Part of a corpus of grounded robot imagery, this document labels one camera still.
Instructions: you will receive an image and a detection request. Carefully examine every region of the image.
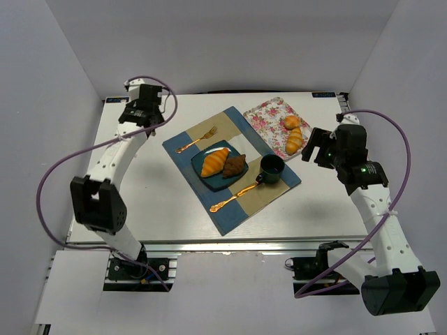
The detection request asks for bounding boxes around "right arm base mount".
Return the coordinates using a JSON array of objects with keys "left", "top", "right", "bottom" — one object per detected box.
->
[{"left": 284, "top": 241, "right": 360, "bottom": 296}]

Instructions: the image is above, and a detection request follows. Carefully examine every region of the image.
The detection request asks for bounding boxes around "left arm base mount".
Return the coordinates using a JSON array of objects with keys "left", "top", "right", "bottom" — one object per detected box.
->
[{"left": 103, "top": 251, "right": 175, "bottom": 292}]

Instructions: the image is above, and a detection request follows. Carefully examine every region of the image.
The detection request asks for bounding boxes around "gold spoon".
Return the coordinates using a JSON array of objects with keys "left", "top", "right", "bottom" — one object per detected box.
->
[{"left": 209, "top": 182, "right": 259, "bottom": 213}]

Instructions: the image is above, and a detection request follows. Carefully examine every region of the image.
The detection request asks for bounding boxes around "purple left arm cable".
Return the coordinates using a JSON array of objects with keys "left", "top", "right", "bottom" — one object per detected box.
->
[{"left": 36, "top": 75, "right": 178, "bottom": 292}]

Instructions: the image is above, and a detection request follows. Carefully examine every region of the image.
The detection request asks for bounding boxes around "blue label sticker right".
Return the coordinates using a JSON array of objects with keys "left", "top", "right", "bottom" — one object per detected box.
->
[{"left": 312, "top": 91, "right": 337, "bottom": 98}]

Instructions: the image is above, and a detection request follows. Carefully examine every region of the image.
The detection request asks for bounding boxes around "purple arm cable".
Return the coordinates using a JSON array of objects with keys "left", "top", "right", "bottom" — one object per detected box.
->
[
  {"left": 294, "top": 110, "right": 410, "bottom": 299},
  {"left": 36, "top": 75, "right": 178, "bottom": 292}
]

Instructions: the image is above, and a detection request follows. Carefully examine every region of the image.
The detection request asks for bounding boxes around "floral rectangular tray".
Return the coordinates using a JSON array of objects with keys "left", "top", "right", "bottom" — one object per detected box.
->
[{"left": 243, "top": 97, "right": 312, "bottom": 161}]

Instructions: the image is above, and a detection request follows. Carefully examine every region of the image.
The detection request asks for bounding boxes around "blue label sticker left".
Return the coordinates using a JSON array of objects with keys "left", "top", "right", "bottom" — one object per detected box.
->
[{"left": 105, "top": 97, "right": 129, "bottom": 103}]

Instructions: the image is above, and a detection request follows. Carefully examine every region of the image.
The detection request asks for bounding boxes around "gold fork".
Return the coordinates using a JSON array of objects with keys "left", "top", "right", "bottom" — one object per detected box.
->
[{"left": 175, "top": 126, "right": 217, "bottom": 154}]

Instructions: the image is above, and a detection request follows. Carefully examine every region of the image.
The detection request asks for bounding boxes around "dark green mug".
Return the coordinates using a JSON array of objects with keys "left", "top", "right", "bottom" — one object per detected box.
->
[{"left": 256, "top": 154, "right": 285, "bottom": 185}]

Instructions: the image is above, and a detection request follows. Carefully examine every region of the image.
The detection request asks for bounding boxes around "aluminium table frame rail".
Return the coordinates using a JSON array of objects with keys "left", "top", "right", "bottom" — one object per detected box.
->
[{"left": 66, "top": 237, "right": 374, "bottom": 258}]

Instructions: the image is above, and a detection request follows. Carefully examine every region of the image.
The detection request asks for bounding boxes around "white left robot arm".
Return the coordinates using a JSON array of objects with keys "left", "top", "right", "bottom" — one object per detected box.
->
[{"left": 70, "top": 80, "right": 164, "bottom": 262}]

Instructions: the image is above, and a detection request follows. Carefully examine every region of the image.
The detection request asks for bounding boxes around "small orange striped croissant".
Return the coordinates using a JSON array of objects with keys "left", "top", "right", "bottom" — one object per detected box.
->
[{"left": 285, "top": 127, "right": 303, "bottom": 156}]

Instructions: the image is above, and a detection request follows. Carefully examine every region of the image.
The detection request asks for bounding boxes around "round orange bun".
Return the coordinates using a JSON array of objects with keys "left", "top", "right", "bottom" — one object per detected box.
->
[{"left": 284, "top": 115, "right": 301, "bottom": 130}]

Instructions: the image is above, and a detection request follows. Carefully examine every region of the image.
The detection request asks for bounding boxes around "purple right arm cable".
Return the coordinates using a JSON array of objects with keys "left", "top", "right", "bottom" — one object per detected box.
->
[{"left": 294, "top": 110, "right": 410, "bottom": 299}]

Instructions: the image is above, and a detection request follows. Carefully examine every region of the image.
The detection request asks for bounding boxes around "blue label sticker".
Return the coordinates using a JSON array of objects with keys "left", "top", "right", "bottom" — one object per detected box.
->
[
  {"left": 105, "top": 97, "right": 129, "bottom": 103},
  {"left": 312, "top": 91, "right": 337, "bottom": 98}
]

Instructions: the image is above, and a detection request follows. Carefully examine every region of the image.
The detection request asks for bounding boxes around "chocolate croissant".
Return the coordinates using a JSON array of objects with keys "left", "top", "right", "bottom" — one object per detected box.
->
[{"left": 222, "top": 154, "right": 246, "bottom": 179}]

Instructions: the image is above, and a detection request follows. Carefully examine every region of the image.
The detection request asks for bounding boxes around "large orange striped croissant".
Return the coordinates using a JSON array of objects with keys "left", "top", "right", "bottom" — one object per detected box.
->
[{"left": 200, "top": 147, "right": 230, "bottom": 178}]

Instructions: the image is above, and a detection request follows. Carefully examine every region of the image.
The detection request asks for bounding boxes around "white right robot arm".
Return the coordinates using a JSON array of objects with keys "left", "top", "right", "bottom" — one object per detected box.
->
[{"left": 295, "top": 112, "right": 440, "bottom": 316}]

